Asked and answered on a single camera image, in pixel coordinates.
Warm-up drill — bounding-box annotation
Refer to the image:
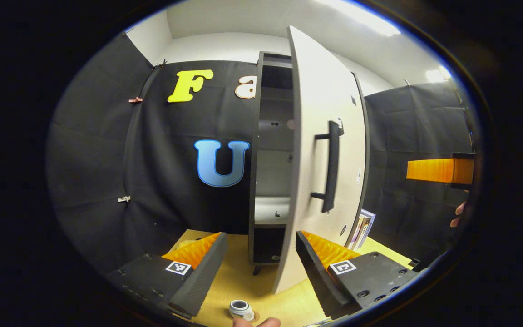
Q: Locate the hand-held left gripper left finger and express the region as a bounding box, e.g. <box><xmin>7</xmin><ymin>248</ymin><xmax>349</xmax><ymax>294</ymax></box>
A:
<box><xmin>107</xmin><ymin>232</ymin><xmax>228</xmax><ymax>318</ymax></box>

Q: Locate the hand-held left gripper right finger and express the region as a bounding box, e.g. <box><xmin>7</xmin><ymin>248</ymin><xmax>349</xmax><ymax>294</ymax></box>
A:
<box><xmin>296</xmin><ymin>230</ymin><xmax>419</xmax><ymax>319</ymax></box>

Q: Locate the white bottle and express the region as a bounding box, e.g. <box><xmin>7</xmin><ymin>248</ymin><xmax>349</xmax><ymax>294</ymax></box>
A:
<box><xmin>228</xmin><ymin>299</ymin><xmax>255</xmax><ymax>321</ymax></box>

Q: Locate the black cabinet door handle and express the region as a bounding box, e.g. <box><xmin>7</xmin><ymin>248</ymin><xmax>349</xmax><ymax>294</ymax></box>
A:
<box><xmin>311</xmin><ymin>119</ymin><xmax>345</xmax><ymax>214</ymax></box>

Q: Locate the dark grey cabinet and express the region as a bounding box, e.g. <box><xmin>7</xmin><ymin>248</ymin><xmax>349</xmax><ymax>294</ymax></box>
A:
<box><xmin>248</xmin><ymin>51</ymin><xmax>296</xmax><ymax>275</ymax></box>

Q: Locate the upright book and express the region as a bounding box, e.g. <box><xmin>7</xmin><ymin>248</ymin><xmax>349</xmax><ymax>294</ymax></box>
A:
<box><xmin>347</xmin><ymin>210</ymin><xmax>371</xmax><ymax>250</ymax></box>
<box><xmin>360</xmin><ymin>209</ymin><xmax>376</xmax><ymax>248</ymax></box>

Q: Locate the ceiling light panel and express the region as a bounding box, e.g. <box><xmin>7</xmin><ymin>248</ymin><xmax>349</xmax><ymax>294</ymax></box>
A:
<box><xmin>425</xmin><ymin>65</ymin><xmax>453</xmax><ymax>84</ymax></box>

